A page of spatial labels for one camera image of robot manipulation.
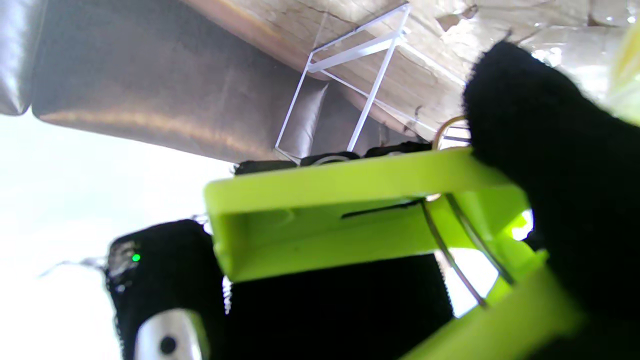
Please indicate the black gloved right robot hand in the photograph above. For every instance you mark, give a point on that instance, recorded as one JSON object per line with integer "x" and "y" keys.
{"x": 575, "y": 200}

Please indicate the yellow melon bread bun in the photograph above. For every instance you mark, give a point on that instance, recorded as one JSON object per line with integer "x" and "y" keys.
{"x": 627, "y": 75}

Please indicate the clear plastic bread bag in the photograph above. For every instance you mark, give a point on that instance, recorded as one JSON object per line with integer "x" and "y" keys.
{"x": 565, "y": 45}

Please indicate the lime green sealing clip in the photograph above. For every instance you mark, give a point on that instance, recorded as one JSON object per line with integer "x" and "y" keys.
{"x": 325, "y": 225}

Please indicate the brown leather sofa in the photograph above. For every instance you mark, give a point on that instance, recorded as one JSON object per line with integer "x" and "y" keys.
{"x": 150, "y": 90}

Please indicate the wooden shelf with white frame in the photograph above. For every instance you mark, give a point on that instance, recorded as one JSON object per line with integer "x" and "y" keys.
{"x": 372, "y": 90}

